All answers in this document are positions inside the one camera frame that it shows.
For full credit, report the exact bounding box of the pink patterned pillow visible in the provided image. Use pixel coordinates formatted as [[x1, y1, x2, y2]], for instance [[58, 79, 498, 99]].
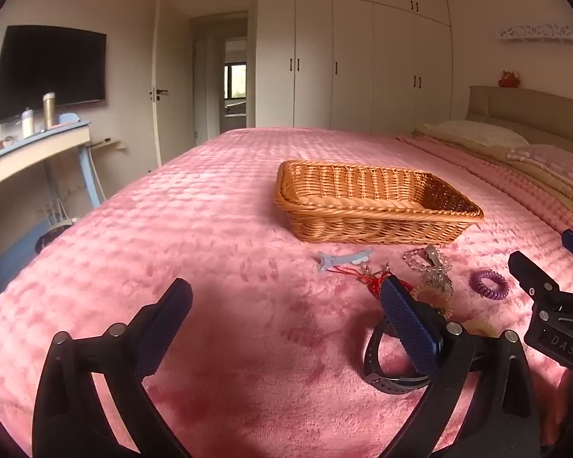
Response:
[[506, 144, 573, 188]]

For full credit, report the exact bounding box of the brown wicker basket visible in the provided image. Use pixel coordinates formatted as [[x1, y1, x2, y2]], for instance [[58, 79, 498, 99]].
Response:
[[274, 160, 484, 245]]

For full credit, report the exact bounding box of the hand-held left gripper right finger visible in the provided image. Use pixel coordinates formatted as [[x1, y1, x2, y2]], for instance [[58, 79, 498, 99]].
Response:
[[379, 276, 541, 458]]

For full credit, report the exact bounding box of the black bracelet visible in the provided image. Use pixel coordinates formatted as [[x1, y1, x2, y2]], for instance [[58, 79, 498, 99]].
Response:
[[363, 317, 444, 395]]

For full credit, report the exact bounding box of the black wall television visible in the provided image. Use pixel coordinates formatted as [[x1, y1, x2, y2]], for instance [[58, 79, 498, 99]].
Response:
[[0, 25, 108, 126]]

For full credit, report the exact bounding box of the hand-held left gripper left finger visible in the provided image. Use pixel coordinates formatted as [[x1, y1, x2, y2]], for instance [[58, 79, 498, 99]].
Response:
[[31, 277, 194, 458]]

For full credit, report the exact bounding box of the white wardrobe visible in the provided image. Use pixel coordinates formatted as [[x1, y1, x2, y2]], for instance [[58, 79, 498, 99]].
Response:
[[255, 0, 454, 135]]

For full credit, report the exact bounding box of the red string bracelet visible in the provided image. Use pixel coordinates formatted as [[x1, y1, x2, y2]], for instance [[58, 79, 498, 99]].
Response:
[[325, 266, 398, 302]]

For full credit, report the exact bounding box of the white patterned pillow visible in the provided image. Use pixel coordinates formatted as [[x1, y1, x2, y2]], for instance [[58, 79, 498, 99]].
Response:
[[422, 119, 530, 149]]

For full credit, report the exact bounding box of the white curved desk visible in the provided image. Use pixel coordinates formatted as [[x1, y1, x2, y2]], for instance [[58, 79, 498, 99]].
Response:
[[0, 121, 92, 201]]

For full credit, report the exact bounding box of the person's right hand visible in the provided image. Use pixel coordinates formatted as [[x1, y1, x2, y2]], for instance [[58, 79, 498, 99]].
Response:
[[541, 374, 573, 448]]

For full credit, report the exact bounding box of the white door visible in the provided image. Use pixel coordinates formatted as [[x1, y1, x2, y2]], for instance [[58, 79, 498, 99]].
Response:
[[152, 0, 195, 169]]

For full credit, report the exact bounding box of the crystal rhinestone hair clip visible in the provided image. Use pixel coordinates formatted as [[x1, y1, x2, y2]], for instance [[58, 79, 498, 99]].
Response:
[[418, 267, 454, 297]]

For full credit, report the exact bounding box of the gold thermos bottle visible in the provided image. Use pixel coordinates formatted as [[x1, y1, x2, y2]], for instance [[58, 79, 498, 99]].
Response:
[[42, 92, 57, 129]]

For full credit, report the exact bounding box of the beige headboard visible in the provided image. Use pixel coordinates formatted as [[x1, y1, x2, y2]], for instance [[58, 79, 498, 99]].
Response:
[[466, 85, 573, 147]]

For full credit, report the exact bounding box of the beige folded quilt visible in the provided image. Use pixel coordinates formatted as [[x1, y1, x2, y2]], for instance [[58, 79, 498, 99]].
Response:
[[413, 129, 573, 225]]

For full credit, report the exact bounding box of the white wall shelf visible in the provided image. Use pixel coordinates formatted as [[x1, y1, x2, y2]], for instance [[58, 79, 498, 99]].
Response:
[[497, 24, 573, 45]]

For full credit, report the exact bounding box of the pink plush blanket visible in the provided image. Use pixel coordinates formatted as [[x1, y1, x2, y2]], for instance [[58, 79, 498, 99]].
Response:
[[0, 126, 573, 458]]

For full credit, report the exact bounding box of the light blue hair clip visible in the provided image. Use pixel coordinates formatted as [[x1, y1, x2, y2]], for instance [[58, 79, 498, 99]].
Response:
[[315, 249, 376, 276]]

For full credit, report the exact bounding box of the purple coil hair tie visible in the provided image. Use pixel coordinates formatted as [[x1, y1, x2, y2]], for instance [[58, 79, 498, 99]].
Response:
[[469, 269, 511, 300]]

